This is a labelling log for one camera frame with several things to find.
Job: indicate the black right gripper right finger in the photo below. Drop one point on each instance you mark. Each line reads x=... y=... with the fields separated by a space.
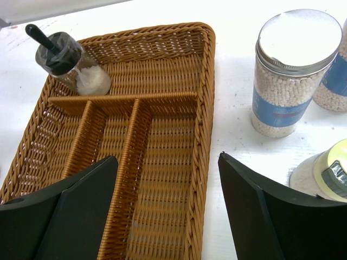
x=272 y=221

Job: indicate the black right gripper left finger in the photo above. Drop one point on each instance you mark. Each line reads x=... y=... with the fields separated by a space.
x=64 y=220

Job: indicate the black-lid jar white powder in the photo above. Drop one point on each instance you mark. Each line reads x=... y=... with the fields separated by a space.
x=63 y=58

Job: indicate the silver-lid jar blue label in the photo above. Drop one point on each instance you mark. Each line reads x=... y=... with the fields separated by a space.
x=293 y=51

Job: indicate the yellow-lid white jar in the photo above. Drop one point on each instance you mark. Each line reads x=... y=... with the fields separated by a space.
x=323 y=174

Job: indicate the brown wicker tray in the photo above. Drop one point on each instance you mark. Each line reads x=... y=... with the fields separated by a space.
x=156 y=120

